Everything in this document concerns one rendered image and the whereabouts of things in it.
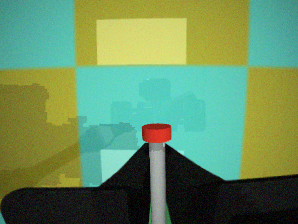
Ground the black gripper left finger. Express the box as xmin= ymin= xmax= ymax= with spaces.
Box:
xmin=0 ymin=143 xmax=151 ymax=224

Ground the grey metal pin with red cap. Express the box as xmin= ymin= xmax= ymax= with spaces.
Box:
xmin=142 ymin=123 xmax=172 ymax=224

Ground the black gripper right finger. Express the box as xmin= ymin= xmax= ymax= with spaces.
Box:
xmin=165 ymin=143 xmax=298 ymax=224

